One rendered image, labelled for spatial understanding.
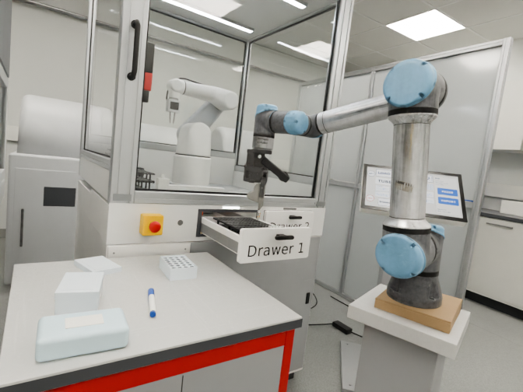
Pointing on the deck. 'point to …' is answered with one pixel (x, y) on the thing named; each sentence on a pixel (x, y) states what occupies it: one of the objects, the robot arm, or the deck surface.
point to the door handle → (135, 49)
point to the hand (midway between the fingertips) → (261, 206)
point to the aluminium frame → (132, 89)
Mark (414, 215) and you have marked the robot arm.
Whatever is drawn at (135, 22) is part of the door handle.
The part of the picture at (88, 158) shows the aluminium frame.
